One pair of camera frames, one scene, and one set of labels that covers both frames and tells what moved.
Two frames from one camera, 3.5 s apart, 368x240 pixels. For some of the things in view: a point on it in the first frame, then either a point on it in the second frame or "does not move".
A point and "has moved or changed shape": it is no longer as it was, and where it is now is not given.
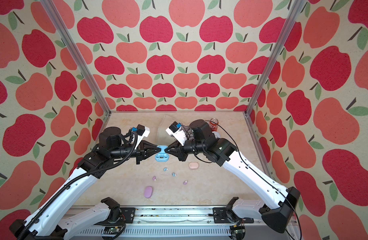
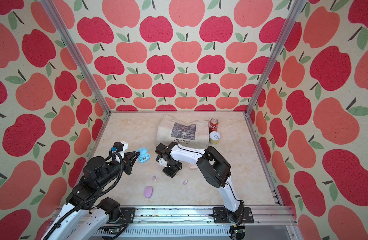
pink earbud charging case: [193, 165] does not move
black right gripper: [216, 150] → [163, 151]
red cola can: [213, 123] does not move
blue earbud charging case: [162, 156] has moved or changed shape
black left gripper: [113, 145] → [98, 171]
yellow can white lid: [216, 134] does not move
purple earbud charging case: [148, 192] does not move
